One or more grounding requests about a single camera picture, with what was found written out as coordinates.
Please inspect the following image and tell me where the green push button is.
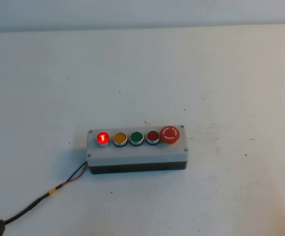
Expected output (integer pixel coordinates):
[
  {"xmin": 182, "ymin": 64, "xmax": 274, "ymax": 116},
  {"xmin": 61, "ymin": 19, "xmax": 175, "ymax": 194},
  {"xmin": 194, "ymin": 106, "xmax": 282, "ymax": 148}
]
[{"xmin": 128, "ymin": 131, "xmax": 144, "ymax": 147}]

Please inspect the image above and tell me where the yellow push button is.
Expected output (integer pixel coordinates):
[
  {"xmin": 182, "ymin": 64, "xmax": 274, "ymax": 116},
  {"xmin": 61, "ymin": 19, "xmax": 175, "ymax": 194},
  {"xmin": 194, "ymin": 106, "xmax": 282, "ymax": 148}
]
[{"xmin": 113, "ymin": 132, "xmax": 128, "ymax": 148}]

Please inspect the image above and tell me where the red illuminated push button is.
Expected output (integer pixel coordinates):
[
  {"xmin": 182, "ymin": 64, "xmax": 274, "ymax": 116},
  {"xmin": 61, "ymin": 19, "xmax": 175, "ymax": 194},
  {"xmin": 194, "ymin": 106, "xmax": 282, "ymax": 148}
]
[{"xmin": 96, "ymin": 131, "xmax": 111, "ymax": 148}]

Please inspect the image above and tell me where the grey and black button box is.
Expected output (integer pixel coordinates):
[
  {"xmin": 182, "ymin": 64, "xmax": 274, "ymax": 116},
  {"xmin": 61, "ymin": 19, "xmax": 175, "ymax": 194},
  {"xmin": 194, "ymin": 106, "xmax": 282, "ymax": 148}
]
[{"xmin": 86, "ymin": 124, "xmax": 189, "ymax": 176}]

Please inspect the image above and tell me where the black and red power cable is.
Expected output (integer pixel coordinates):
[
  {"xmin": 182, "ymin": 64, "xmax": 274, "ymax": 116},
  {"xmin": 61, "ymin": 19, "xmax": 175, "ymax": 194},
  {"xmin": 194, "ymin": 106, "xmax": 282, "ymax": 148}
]
[{"xmin": 3, "ymin": 160, "xmax": 89, "ymax": 225}]

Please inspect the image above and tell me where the red emergency stop mushroom button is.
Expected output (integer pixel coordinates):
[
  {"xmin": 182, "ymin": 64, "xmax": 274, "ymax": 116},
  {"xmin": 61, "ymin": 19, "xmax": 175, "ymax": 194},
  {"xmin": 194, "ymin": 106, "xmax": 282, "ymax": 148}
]
[{"xmin": 159, "ymin": 125, "xmax": 181, "ymax": 146}]

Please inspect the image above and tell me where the dark red push button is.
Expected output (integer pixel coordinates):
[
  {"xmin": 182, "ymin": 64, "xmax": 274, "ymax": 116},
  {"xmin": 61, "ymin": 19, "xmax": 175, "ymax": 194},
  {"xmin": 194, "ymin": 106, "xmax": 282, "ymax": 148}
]
[{"xmin": 145, "ymin": 130, "xmax": 161, "ymax": 146}]

